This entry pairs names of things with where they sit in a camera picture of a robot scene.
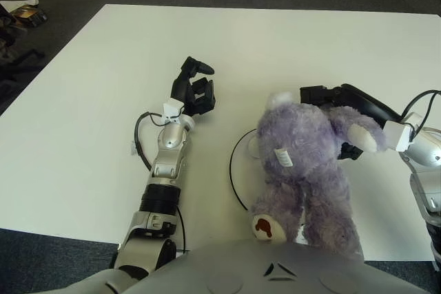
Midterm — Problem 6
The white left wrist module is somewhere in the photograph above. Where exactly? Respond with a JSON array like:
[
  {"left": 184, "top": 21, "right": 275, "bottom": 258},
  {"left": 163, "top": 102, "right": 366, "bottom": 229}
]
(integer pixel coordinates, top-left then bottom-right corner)
[{"left": 163, "top": 99, "right": 185, "bottom": 123}]

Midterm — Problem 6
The purple plush rabbit doll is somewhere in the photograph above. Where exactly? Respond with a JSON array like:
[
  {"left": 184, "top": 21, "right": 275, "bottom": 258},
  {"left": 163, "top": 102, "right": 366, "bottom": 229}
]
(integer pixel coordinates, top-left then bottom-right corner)
[{"left": 248, "top": 91, "right": 389, "bottom": 252}]

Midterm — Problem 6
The black and yellow box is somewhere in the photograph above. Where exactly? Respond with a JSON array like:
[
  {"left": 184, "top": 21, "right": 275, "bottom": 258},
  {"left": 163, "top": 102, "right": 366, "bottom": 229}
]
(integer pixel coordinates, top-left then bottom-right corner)
[{"left": 12, "top": 3, "right": 48, "bottom": 28}]

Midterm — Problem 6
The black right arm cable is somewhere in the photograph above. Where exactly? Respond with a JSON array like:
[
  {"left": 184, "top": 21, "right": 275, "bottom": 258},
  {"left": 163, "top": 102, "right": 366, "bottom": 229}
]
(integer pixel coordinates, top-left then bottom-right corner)
[{"left": 401, "top": 90, "right": 441, "bottom": 136}]

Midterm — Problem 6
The black chair base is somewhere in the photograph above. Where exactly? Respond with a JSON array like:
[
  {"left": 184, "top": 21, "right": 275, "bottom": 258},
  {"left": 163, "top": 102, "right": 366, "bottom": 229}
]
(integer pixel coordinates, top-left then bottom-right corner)
[{"left": 0, "top": 49, "right": 45, "bottom": 81}]

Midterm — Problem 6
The dark fabric bundle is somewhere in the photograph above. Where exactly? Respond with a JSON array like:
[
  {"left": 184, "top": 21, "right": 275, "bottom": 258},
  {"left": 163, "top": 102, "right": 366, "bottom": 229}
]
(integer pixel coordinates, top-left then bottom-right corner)
[{"left": 0, "top": 14, "right": 28, "bottom": 49}]

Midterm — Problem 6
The white plate with black rim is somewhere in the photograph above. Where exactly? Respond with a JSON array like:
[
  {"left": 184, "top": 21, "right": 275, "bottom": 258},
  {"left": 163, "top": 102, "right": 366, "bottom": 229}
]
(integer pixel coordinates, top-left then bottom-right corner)
[{"left": 228, "top": 127, "right": 263, "bottom": 213}]

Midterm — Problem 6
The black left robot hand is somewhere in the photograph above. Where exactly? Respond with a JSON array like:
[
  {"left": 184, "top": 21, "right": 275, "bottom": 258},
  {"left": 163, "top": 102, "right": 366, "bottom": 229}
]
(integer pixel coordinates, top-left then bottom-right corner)
[{"left": 170, "top": 56, "right": 217, "bottom": 118}]

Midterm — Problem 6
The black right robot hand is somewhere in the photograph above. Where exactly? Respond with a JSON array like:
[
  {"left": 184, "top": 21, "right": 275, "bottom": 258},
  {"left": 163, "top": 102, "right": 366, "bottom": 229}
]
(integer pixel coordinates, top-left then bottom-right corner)
[{"left": 299, "top": 83, "right": 402, "bottom": 160}]

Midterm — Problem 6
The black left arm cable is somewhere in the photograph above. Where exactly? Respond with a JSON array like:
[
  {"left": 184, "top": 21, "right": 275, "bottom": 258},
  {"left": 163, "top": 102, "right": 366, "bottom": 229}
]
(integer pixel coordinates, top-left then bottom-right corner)
[{"left": 134, "top": 111, "right": 183, "bottom": 173}]

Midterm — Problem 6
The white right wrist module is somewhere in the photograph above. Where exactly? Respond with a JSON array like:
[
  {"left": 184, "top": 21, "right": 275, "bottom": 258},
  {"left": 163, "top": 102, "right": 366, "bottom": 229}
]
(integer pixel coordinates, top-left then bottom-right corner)
[{"left": 382, "top": 120, "right": 414, "bottom": 153}]

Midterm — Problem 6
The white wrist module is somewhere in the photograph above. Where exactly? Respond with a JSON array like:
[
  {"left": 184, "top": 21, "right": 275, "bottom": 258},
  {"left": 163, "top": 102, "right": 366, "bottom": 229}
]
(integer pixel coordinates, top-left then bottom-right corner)
[
  {"left": 382, "top": 120, "right": 414, "bottom": 153},
  {"left": 163, "top": 99, "right": 185, "bottom": 123}
]

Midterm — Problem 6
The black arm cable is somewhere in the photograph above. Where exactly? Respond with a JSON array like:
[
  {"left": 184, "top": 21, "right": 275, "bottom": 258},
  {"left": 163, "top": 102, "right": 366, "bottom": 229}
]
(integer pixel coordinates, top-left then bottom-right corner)
[
  {"left": 134, "top": 111, "right": 183, "bottom": 173},
  {"left": 401, "top": 90, "right": 441, "bottom": 136}
]

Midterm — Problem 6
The grey robot torso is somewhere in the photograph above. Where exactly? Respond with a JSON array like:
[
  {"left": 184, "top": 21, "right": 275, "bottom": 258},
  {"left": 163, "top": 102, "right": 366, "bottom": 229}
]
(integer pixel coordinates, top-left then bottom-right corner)
[{"left": 65, "top": 238, "right": 431, "bottom": 294}]

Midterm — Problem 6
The white cloth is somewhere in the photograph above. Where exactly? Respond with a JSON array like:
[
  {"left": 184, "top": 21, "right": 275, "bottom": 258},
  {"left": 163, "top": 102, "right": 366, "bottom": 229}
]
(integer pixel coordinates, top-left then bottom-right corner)
[{"left": 0, "top": 0, "right": 39, "bottom": 11}]

